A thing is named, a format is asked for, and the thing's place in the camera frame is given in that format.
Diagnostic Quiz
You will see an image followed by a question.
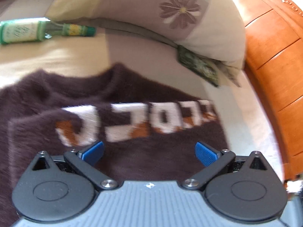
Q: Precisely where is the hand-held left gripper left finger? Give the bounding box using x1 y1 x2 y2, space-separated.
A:
28 141 118 191

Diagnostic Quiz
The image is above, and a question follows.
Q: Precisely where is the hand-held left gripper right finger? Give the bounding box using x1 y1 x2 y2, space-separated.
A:
183 142 273 191

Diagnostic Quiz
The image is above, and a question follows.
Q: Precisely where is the brown fuzzy sweater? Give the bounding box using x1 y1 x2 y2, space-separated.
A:
0 63 229 227

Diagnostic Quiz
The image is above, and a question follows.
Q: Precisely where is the dark patterned flat case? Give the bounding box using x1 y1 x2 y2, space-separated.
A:
177 45 219 87

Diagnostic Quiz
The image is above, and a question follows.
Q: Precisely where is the wooden headboard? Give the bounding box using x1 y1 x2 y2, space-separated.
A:
233 0 303 182

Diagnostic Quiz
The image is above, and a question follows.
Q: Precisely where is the green glass bottle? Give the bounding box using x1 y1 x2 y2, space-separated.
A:
0 20 96 45

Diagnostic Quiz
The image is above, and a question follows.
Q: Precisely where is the floral patchwork pillow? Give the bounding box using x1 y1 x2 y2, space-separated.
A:
46 0 247 87

